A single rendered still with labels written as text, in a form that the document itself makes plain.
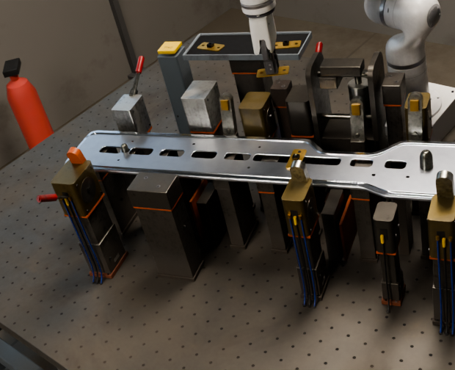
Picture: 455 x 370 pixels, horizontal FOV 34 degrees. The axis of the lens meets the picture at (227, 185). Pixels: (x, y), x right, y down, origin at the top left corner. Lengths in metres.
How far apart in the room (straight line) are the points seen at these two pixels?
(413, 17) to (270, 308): 0.91
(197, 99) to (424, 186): 0.70
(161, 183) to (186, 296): 0.34
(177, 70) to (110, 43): 2.36
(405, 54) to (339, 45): 2.34
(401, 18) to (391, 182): 0.57
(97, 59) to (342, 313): 3.02
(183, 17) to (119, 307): 3.20
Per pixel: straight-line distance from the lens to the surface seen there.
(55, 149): 2.95
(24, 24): 4.31
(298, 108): 2.09
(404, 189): 1.85
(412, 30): 2.25
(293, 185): 1.83
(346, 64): 2.00
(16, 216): 2.67
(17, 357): 2.87
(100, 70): 4.67
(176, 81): 2.38
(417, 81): 2.40
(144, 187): 1.99
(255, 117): 2.10
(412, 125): 2.02
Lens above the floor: 2.16
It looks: 36 degrees down
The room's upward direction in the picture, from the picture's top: 15 degrees counter-clockwise
